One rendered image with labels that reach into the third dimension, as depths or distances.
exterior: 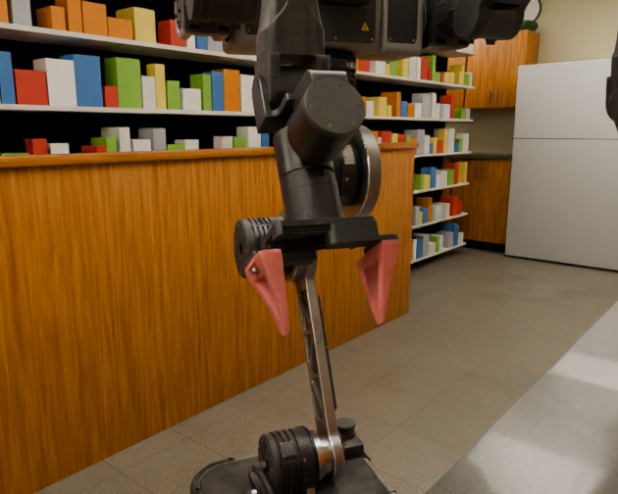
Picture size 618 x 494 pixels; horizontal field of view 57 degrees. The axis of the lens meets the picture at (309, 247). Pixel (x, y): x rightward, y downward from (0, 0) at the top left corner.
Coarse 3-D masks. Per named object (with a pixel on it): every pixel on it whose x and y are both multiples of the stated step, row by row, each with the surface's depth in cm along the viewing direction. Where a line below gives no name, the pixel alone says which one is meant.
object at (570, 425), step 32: (608, 320) 86; (576, 352) 74; (608, 352) 74; (544, 384) 65; (576, 384) 65; (608, 384) 65; (512, 416) 57; (544, 416) 57; (576, 416) 57; (608, 416) 57; (480, 448) 52; (512, 448) 52; (544, 448) 52; (576, 448) 52; (608, 448) 52; (448, 480) 47; (480, 480) 47; (512, 480) 47; (544, 480) 47; (576, 480) 47; (608, 480) 47
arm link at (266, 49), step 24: (264, 0) 59; (288, 0) 56; (312, 0) 57; (264, 24) 58; (288, 24) 57; (312, 24) 57; (264, 48) 58; (288, 48) 57; (312, 48) 58; (264, 72) 58; (288, 72) 58
